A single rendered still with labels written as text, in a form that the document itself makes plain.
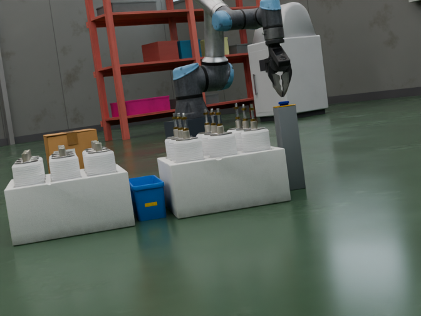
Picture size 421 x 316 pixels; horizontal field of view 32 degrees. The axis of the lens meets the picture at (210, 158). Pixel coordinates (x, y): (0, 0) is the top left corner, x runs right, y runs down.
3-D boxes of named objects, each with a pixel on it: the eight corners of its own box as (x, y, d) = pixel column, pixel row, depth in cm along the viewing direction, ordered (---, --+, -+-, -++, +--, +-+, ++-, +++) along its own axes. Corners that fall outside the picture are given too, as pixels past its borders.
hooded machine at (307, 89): (291, 120, 805) (276, 0, 794) (254, 122, 854) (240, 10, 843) (331, 112, 846) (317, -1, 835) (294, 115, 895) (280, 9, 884)
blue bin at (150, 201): (129, 210, 271) (125, 179, 270) (158, 205, 273) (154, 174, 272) (136, 222, 242) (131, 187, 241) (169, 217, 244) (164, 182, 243)
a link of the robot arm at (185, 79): (170, 98, 313) (166, 66, 312) (198, 94, 319) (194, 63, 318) (182, 96, 303) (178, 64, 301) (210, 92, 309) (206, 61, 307)
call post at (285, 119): (282, 189, 275) (272, 107, 272) (300, 186, 276) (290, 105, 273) (287, 190, 268) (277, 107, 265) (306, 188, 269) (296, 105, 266)
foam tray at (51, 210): (18, 227, 265) (10, 179, 263) (123, 210, 273) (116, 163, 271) (12, 246, 227) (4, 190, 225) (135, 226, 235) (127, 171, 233)
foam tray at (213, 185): (163, 204, 275) (156, 158, 273) (261, 189, 282) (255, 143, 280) (178, 219, 237) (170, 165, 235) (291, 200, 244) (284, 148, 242)
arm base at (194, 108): (168, 121, 313) (165, 98, 312) (195, 116, 322) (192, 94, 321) (188, 119, 301) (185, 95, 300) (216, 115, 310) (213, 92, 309)
